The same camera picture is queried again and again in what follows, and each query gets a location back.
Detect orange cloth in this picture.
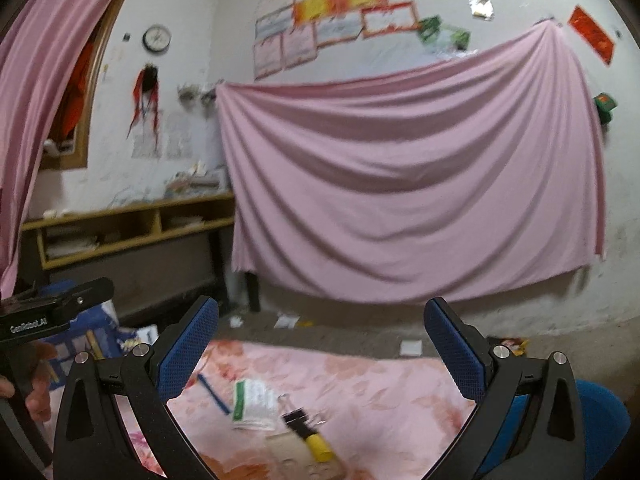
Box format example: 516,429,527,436
57,35,96,138

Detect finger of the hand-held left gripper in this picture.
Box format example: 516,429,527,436
35,277,115,321

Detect dark orange snack wrapper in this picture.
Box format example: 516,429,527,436
487,336,531,358

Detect green hat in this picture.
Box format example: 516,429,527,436
593,92,617,126

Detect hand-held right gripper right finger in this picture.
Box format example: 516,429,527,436
424,296,586,480

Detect yellow tube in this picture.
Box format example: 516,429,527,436
305,432,333,462

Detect pile of books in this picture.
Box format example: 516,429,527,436
165,160,227,196

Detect group of wall certificates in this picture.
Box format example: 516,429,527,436
252,0,443,81

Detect floral blanket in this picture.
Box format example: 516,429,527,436
30,339,481,480

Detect green photo print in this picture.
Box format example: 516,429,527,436
440,25,471,52
417,16,443,43

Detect wooden window frame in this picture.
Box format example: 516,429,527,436
40,5,121,171

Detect black binder clip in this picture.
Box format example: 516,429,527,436
277,395,328,443

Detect person's left hand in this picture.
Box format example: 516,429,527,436
22,357,53,423

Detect red black tassel decoration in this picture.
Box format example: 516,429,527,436
127,63,163,133

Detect white green packet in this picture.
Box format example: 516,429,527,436
231,379,280,432

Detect white yellow snack packet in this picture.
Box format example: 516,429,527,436
117,326,160,356

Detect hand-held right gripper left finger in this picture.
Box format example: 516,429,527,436
52,295,221,480

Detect blue pen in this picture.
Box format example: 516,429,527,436
196,372,232,415

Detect white wall paper sheet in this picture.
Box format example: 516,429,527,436
165,112,193,159
131,120,163,159

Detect pink curtain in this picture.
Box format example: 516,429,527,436
0,0,141,296

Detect round wall clock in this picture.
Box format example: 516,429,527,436
143,25,172,53

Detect beige cardboard piece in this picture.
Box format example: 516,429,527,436
265,432,346,480

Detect pink hanging bed sheet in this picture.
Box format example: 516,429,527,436
215,22,608,306

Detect papers in shelf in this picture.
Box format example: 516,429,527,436
45,232,101,258

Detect blue cardboard box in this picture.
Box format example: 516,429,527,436
37,284,123,361

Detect blue plastic bucket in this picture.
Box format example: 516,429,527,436
475,379,631,480

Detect metal wall rack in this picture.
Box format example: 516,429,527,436
177,82,218,106

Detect red wall poster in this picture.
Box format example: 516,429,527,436
567,5,614,65

